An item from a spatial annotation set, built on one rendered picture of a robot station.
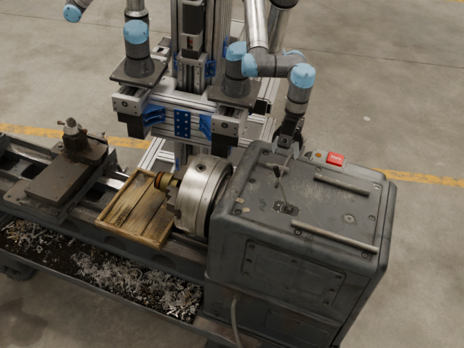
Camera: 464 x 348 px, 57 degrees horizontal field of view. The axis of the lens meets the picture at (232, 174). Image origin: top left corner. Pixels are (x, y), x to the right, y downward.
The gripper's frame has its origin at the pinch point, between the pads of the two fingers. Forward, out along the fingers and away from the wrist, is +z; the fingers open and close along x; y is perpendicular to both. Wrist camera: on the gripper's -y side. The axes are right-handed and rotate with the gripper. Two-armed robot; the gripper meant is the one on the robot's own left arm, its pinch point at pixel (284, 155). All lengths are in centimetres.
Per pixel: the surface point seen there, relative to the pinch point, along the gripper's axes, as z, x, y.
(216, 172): 6.0, 21.3, -13.0
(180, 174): 16.6, 37.2, -10.1
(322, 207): 4.2, -18.7, -15.1
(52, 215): 38, 84, -35
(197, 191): 9.4, 25.1, -21.8
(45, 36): 130, 301, 215
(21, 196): 40, 103, -30
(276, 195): 4.2, -2.4, -16.2
